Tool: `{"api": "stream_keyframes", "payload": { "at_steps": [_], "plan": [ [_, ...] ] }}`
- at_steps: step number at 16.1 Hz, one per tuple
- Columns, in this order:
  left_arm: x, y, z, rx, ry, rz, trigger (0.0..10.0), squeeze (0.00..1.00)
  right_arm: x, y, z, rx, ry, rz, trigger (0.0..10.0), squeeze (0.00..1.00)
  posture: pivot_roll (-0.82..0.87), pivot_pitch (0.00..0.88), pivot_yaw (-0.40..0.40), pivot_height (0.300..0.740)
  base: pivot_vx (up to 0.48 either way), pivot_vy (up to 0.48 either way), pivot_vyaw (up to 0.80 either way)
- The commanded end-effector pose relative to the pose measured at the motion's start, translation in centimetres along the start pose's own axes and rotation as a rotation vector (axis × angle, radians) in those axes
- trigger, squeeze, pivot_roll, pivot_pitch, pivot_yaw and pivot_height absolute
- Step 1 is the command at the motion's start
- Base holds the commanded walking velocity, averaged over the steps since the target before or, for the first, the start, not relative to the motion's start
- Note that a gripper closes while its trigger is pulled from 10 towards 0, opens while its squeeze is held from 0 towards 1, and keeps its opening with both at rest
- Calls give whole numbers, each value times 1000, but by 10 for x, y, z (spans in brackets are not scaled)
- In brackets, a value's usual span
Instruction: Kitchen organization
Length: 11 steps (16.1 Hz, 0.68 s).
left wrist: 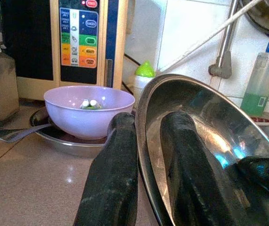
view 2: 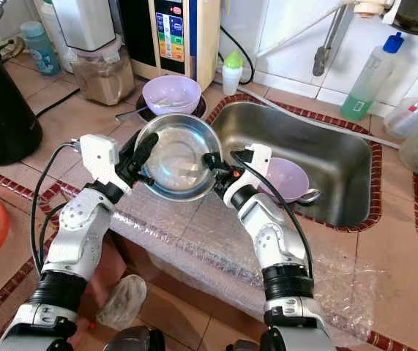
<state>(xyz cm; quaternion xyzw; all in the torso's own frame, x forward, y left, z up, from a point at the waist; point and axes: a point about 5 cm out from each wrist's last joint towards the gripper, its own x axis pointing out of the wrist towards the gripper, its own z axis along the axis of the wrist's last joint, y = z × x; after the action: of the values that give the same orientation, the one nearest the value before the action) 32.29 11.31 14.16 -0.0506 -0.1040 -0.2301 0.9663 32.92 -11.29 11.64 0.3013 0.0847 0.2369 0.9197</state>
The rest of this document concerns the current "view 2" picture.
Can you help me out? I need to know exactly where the cream water ioniser appliance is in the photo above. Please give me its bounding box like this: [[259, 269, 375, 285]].
[[117, 0, 222, 92]]

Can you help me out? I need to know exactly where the white counter hose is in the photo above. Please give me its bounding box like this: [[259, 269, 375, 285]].
[[245, 88, 400, 147]]

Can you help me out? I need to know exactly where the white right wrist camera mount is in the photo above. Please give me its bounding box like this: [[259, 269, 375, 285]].
[[223, 144, 273, 209]]

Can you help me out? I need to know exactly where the white green utensil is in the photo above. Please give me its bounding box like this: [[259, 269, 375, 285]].
[[154, 99, 184, 110]]

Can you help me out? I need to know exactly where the green dish soap bottle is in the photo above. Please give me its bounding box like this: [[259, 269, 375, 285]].
[[340, 31, 406, 123]]

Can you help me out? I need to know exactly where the white bottle with green cap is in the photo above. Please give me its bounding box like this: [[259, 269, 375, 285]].
[[221, 50, 245, 97]]

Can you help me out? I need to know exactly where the grey metal faucet pipe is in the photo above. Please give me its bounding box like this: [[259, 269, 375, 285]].
[[313, 4, 348, 78]]

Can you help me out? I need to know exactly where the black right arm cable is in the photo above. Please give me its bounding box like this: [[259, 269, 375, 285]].
[[227, 157, 316, 282]]

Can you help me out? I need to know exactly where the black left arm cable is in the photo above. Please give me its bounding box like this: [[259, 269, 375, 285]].
[[29, 143, 85, 275]]

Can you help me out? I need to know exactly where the clear plastic container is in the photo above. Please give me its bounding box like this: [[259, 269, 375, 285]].
[[383, 94, 418, 141]]

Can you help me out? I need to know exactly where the black appliance power cable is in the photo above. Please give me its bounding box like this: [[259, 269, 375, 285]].
[[220, 26, 253, 85]]

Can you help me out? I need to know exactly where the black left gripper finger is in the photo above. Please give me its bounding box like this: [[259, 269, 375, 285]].
[[130, 132, 160, 175]]

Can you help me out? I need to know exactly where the stainless steel sink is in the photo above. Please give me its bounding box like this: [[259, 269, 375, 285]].
[[212, 101, 373, 227]]

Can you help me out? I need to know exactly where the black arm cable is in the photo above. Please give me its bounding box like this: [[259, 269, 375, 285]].
[[227, 157, 316, 282], [29, 143, 85, 275]]

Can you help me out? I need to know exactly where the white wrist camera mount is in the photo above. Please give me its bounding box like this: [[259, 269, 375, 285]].
[[79, 134, 122, 192], [223, 144, 273, 209]]

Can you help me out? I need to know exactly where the black kettle power cable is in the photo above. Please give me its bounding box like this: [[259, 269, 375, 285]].
[[34, 88, 81, 118]]

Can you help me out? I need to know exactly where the white wall pipe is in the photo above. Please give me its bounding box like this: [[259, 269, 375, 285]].
[[256, 6, 359, 57]]

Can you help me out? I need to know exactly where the purple plastic bowl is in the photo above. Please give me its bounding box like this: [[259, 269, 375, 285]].
[[260, 157, 310, 204], [141, 75, 203, 116]]

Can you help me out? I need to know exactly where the teal plastic bottle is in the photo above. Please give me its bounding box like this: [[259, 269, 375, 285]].
[[20, 20, 61, 76]]

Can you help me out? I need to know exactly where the white tap fitting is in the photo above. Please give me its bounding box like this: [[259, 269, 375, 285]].
[[351, 0, 396, 19]]

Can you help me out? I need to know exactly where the black electric kettle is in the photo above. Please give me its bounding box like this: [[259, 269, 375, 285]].
[[0, 29, 46, 167]]

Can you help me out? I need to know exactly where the metal spoon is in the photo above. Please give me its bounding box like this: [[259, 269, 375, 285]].
[[296, 188, 321, 205]]

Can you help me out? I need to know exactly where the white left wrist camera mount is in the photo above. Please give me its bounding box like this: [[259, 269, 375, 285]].
[[79, 134, 122, 192]]

